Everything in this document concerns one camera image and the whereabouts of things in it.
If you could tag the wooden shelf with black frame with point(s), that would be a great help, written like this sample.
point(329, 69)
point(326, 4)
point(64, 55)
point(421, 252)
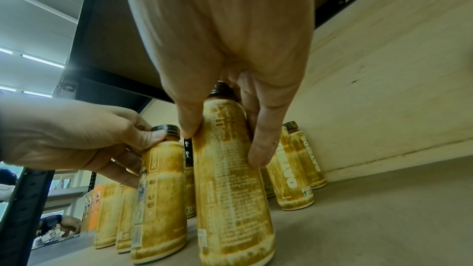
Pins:
point(369, 215)

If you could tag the yellow bottle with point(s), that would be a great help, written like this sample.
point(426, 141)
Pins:
point(162, 200)
point(232, 200)

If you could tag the group of rearranged yellow jars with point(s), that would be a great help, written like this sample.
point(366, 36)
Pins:
point(292, 177)

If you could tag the person's right hand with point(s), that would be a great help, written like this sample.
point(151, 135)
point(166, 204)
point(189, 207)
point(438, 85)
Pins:
point(221, 25)

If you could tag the person's left hand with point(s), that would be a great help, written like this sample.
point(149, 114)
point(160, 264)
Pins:
point(66, 136)

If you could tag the orange pouch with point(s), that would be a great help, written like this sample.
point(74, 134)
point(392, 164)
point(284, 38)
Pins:
point(94, 206)

